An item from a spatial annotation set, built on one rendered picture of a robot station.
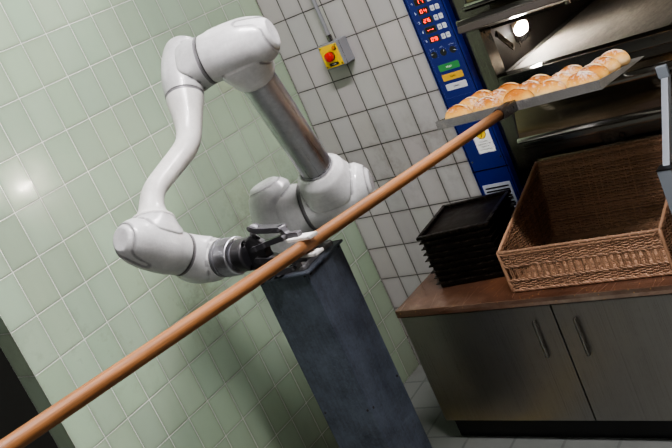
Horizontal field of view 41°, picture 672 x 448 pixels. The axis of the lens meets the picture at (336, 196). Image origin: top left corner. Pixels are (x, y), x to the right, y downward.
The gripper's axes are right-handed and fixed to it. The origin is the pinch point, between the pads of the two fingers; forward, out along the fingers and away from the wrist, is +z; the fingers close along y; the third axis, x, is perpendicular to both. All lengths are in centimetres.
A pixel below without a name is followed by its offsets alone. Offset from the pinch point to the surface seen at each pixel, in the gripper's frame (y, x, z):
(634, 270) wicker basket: 60, -110, 16
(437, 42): -20, -149, -48
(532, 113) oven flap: 15, -155, -24
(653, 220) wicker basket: 59, -148, 10
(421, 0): -36, -147, -48
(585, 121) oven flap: 22, -154, -5
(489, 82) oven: 0, -153, -36
